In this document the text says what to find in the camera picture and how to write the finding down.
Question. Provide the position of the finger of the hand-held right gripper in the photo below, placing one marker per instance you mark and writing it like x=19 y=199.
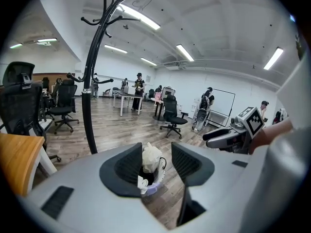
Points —
x=218 y=142
x=217 y=133

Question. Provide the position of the person's right forearm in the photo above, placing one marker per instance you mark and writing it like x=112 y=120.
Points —
x=272 y=132

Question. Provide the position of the lavender clothes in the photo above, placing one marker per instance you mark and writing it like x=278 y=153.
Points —
x=154 y=188

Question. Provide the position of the black coat rack stand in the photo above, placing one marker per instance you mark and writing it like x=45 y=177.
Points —
x=88 y=110

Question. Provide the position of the white table with dark top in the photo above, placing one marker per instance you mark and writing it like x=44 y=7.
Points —
x=126 y=94

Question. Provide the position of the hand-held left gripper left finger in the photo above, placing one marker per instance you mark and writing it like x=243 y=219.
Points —
x=92 y=203

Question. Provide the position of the cream clothes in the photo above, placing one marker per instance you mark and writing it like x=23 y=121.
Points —
x=151 y=156

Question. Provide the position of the brown wooden cabinet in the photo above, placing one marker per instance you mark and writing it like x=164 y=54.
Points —
x=39 y=78

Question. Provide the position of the white mesh laundry basket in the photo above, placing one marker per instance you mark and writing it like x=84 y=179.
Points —
x=161 y=171

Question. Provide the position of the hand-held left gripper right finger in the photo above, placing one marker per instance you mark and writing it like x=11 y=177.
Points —
x=218 y=176

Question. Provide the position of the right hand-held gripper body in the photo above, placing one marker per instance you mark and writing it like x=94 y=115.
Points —
x=255 y=124

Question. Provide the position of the black framed board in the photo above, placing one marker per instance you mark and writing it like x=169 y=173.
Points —
x=168 y=92

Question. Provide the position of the ceiling light bar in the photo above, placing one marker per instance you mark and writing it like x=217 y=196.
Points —
x=16 y=45
x=185 y=52
x=273 y=58
x=116 y=49
x=47 y=40
x=139 y=16
x=149 y=61

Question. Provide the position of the whiteboard on stand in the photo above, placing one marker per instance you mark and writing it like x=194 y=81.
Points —
x=223 y=103

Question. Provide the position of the black office chair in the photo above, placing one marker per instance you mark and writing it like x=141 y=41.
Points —
x=171 y=110
x=19 y=101
x=65 y=98

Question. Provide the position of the round table with black base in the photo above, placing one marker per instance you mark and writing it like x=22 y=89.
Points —
x=159 y=105

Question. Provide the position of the white clothes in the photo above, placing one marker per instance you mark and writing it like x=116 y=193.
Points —
x=143 y=184

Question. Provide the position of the wooden table with white legs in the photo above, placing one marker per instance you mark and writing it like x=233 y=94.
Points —
x=17 y=159

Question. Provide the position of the pink box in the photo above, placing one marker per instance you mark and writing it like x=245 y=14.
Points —
x=158 y=96

